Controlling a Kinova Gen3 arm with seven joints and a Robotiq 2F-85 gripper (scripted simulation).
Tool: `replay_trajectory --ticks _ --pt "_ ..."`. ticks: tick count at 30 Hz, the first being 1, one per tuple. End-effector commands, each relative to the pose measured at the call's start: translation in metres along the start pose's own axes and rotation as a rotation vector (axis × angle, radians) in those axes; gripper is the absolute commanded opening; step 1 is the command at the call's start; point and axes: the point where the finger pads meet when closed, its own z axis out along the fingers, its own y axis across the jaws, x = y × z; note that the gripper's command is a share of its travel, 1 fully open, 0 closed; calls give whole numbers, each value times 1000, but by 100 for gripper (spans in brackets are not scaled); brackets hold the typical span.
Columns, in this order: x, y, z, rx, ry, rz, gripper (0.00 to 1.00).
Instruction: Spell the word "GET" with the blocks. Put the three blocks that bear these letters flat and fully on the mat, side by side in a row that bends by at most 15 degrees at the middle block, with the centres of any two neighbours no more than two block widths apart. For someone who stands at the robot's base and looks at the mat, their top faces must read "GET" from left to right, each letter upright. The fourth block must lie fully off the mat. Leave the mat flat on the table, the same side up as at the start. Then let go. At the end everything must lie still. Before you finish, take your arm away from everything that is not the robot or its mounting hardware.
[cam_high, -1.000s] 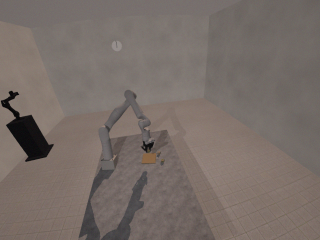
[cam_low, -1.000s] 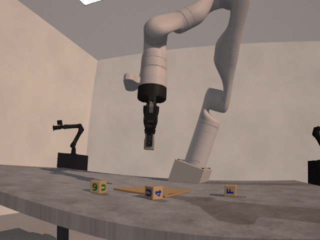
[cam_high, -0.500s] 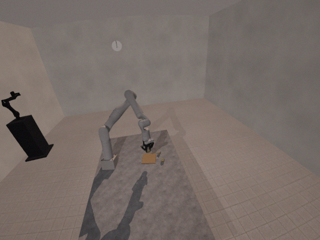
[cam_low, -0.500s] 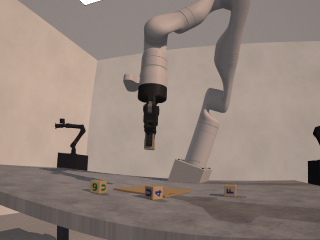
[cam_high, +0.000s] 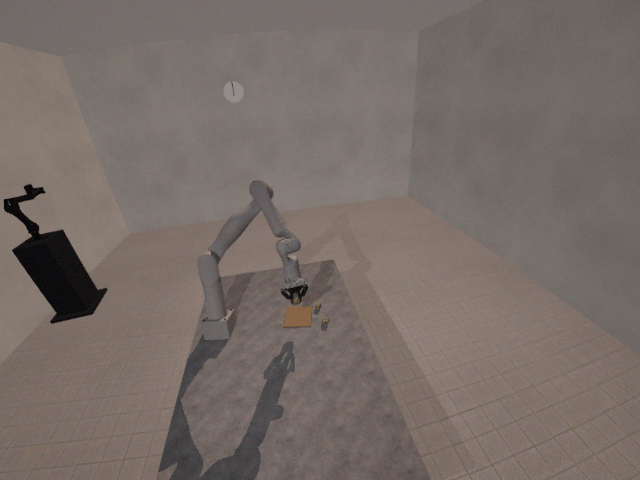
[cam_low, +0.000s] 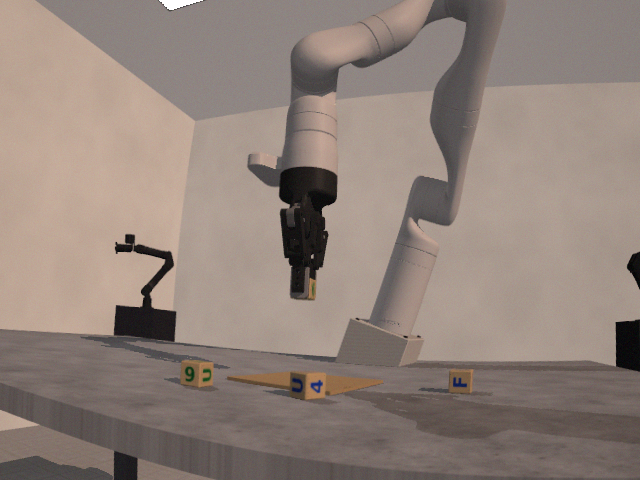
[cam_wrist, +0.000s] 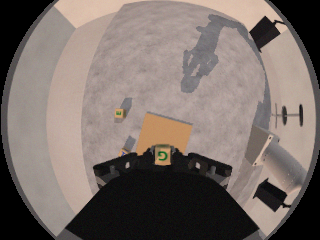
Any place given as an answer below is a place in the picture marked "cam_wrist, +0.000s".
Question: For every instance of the tan flat mat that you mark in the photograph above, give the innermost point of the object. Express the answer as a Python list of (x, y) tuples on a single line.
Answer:
[(159, 130)]

